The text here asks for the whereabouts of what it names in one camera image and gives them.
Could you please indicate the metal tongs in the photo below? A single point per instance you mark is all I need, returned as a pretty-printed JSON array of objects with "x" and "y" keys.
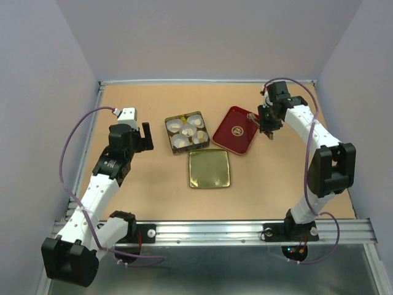
[{"x": 255, "y": 119}]

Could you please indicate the small electronics board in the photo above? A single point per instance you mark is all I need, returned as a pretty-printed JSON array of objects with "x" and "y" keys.
[{"x": 295, "y": 253}]

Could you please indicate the red lacquer tray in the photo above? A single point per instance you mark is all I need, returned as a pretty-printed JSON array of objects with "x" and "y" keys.
[{"x": 236, "y": 132}]

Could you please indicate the square chocolate tin box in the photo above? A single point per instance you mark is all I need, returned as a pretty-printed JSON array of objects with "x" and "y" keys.
[{"x": 191, "y": 145}]

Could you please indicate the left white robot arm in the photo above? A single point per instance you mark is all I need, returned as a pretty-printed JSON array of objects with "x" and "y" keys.
[{"x": 73, "y": 255}]

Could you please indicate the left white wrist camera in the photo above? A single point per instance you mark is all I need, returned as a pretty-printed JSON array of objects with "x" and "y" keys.
[{"x": 128, "y": 116}]

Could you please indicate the gold tin lid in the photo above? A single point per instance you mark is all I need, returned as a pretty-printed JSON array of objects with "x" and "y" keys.
[{"x": 209, "y": 169}]

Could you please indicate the white paper cup centre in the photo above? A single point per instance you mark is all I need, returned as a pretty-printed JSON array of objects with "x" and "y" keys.
[{"x": 187, "y": 127}]

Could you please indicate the white paper cup back-right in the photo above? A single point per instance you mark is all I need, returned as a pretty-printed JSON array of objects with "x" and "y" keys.
[{"x": 193, "y": 118}]

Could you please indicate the white paper cup front-right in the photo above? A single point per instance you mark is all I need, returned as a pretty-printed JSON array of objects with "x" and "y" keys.
[{"x": 196, "y": 140}]

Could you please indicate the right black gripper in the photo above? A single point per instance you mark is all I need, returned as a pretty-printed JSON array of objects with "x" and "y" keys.
[{"x": 264, "y": 125}]

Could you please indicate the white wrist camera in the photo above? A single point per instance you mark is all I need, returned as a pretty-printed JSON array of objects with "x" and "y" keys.
[
  {"x": 266, "y": 102},
  {"x": 128, "y": 116}
]

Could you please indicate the white paper cup front-left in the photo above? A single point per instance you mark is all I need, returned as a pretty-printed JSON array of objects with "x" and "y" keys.
[{"x": 177, "y": 138}]

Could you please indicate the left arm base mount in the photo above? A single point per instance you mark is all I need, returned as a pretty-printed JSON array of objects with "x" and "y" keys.
[{"x": 144, "y": 233}]

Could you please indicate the white paper cup back-left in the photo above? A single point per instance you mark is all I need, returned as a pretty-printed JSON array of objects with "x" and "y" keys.
[{"x": 174, "y": 121}]

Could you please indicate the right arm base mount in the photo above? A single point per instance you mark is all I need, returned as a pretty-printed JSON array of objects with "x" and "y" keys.
[{"x": 288, "y": 231}]

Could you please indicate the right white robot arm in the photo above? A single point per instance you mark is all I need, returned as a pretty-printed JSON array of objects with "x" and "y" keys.
[{"x": 329, "y": 163}]

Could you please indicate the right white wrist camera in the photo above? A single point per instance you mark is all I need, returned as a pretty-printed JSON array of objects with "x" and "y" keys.
[{"x": 266, "y": 102}]

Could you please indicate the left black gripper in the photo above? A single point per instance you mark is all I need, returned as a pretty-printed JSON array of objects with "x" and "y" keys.
[{"x": 145, "y": 143}]

